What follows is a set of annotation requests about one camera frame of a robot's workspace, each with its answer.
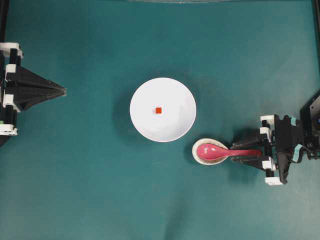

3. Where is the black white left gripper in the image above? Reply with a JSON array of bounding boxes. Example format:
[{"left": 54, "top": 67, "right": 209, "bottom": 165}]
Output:
[{"left": 0, "top": 42, "right": 67, "bottom": 146}]

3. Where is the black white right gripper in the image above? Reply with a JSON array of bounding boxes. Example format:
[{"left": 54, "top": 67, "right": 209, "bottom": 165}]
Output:
[{"left": 230, "top": 114, "right": 304, "bottom": 186}]

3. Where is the large white bowl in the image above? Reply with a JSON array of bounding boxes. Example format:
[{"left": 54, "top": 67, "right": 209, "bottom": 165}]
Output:
[{"left": 129, "top": 77, "right": 197, "bottom": 143}]

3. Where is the small red block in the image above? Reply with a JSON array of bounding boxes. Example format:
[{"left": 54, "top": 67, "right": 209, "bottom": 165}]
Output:
[{"left": 155, "top": 107, "right": 162, "bottom": 114}]

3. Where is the pink plastic spoon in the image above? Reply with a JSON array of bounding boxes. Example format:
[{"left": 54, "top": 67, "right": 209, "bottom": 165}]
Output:
[{"left": 196, "top": 143, "right": 262, "bottom": 161}]

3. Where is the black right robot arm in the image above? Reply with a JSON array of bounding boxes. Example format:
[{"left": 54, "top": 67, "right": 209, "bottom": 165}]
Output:
[{"left": 231, "top": 97, "right": 320, "bottom": 186}]

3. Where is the small beige spoon rest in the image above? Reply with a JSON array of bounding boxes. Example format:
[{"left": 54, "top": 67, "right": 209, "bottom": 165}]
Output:
[{"left": 192, "top": 138, "right": 228, "bottom": 166}]

